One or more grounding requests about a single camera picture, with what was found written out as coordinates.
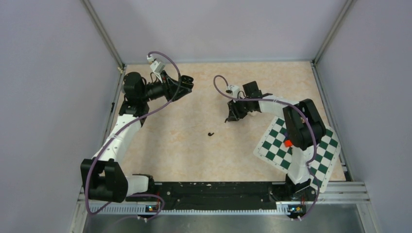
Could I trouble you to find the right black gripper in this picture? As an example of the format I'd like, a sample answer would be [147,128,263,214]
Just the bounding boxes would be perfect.
[227,96,251,122]

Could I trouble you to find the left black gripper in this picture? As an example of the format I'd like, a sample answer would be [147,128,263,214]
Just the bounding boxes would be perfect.
[140,70,191,102]

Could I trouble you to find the black earbud charging case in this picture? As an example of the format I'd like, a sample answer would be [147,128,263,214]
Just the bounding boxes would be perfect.
[181,75,194,89]

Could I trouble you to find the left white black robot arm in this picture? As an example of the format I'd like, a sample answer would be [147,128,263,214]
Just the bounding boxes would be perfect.
[80,71,194,203]

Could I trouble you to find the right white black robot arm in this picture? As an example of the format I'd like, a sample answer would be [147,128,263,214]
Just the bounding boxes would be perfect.
[224,81,326,200]

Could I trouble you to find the green white chessboard mat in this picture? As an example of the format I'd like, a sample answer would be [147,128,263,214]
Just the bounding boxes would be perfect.
[253,117,341,193]

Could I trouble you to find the red block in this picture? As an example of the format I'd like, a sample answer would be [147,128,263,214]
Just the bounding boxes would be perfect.
[284,140,293,148]

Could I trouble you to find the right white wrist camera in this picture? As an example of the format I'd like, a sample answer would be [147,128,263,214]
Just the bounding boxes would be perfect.
[225,84,241,99]

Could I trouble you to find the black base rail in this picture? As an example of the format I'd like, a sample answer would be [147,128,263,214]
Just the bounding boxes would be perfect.
[125,182,317,211]

